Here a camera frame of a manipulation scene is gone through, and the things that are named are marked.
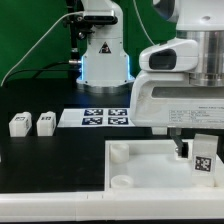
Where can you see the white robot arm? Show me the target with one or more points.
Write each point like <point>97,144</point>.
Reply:
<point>105,65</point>

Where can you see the white front fence bar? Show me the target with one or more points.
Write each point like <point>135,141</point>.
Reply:
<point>159,204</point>

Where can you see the white square table top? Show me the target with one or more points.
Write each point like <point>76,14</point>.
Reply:
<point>146,164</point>

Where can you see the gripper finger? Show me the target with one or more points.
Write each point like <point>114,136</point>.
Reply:
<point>182,148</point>

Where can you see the sheet with four tags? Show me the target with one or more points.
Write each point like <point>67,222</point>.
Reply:
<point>95,117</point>

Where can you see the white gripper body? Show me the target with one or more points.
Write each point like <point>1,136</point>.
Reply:
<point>167,100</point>

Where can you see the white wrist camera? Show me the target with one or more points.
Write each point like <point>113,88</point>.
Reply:
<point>175,55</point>

